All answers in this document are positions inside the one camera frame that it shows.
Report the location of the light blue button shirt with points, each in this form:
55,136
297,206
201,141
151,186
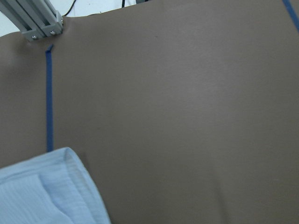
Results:
52,188

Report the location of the brown paper table cover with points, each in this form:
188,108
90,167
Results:
184,112

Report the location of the aluminium frame post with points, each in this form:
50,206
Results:
36,19

